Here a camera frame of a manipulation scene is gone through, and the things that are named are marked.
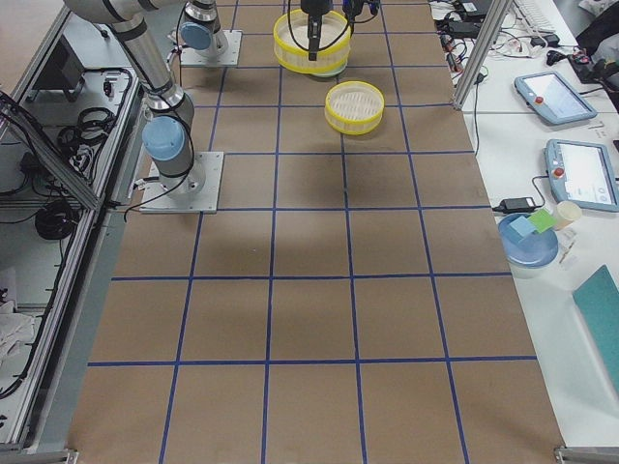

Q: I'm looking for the black power adapter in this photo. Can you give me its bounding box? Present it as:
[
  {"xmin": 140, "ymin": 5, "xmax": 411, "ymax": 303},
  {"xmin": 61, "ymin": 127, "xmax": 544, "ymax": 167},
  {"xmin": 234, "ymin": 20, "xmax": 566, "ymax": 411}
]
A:
[{"xmin": 493, "ymin": 197, "xmax": 538, "ymax": 215}]

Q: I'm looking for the far teach pendant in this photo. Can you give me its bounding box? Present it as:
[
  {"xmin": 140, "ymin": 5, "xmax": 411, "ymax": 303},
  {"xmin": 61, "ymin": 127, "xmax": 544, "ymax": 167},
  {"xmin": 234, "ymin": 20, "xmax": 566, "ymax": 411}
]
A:
[{"xmin": 514, "ymin": 72, "xmax": 598, "ymax": 126}]

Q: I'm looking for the white crumpled cloth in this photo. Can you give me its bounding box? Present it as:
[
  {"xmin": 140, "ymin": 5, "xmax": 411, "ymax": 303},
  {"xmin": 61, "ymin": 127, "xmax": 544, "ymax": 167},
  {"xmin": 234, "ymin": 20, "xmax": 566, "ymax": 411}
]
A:
[{"xmin": 0, "ymin": 300, "xmax": 35, "ymax": 362}]

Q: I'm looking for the near teach pendant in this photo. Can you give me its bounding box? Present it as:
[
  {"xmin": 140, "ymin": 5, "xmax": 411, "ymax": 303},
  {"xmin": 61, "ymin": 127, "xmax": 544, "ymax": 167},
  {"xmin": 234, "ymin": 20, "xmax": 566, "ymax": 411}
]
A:
[{"xmin": 544, "ymin": 139, "xmax": 618, "ymax": 213}]

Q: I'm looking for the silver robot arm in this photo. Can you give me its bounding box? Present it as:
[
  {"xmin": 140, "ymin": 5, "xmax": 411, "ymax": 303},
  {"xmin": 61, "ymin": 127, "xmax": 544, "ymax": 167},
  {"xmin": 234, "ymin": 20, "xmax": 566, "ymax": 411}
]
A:
[
  {"xmin": 176, "ymin": 1, "xmax": 381, "ymax": 61},
  {"xmin": 64, "ymin": 1, "xmax": 229, "ymax": 197}
]

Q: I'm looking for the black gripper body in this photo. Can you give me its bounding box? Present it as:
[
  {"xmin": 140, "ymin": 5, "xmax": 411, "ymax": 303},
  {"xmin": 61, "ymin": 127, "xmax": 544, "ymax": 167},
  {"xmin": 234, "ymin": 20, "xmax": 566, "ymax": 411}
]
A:
[
  {"xmin": 301, "ymin": 0, "xmax": 333, "ymax": 15},
  {"xmin": 342, "ymin": 0, "xmax": 380, "ymax": 17}
]

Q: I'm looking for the blue plate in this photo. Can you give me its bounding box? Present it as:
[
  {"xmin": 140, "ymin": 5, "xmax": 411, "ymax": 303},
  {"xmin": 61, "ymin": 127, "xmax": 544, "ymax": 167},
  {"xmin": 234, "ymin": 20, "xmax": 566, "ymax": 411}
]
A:
[{"xmin": 498, "ymin": 213, "xmax": 559, "ymax": 269}]

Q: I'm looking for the aluminium frame post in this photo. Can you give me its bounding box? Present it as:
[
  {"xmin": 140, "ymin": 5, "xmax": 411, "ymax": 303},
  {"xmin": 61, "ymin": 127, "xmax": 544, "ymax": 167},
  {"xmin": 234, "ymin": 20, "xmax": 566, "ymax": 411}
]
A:
[{"xmin": 453, "ymin": 0, "xmax": 512, "ymax": 110}]

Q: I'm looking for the green foam block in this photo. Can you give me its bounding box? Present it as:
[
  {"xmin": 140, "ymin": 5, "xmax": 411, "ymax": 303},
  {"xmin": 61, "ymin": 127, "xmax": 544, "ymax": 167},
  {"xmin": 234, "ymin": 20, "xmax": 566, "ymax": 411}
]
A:
[{"xmin": 527, "ymin": 209, "xmax": 557, "ymax": 234}]

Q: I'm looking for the teal mat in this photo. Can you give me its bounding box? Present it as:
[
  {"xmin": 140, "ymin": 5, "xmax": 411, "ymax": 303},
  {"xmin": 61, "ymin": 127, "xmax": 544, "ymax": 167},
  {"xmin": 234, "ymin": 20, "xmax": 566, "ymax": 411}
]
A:
[{"xmin": 573, "ymin": 265, "xmax": 618, "ymax": 384}]

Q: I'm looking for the beige cup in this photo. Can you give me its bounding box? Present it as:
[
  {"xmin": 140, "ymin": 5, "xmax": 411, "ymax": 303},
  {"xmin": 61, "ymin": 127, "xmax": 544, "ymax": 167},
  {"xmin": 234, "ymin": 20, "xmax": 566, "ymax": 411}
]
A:
[{"xmin": 553, "ymin": 200, "xmax": 582, "ymax": 231}]

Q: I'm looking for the light green plate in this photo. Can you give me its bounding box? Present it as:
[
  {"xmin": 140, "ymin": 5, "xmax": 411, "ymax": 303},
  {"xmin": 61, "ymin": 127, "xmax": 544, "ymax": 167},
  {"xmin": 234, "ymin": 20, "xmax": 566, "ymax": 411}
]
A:
[{"xmin": 311, "ymin": 68, "xmax": 345, "ymax": 78}]

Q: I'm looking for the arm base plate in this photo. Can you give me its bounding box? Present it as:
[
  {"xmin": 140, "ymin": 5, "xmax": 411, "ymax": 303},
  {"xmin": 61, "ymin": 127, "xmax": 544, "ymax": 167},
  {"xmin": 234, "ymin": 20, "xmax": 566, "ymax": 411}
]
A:
[
  {"xmin": 139, "ymin": 152, "xmax": 224, "ymax": 214},
  {"xmin": 181, "ymin": 29, "xmax": 243, "ymax": 68}
]

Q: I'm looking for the blue foam block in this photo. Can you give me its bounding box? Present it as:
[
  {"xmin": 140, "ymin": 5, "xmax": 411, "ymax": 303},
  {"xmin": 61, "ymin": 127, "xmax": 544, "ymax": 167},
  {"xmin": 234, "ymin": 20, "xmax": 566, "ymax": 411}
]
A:
[{"xmin": 506, "ymin": 216, "xmax": 536, "ymax": 243}]

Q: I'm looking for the teach pendant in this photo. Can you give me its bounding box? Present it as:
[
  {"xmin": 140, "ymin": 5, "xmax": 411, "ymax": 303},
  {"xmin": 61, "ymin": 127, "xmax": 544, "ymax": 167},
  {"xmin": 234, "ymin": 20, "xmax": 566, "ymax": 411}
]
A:
[
  {"xmin": 514, "ymin": 72, "xmax": 598, "ymax": 126},
  {"xmin": 544, "ymin": 139, "xmax": 618, "ymax": 213}
]

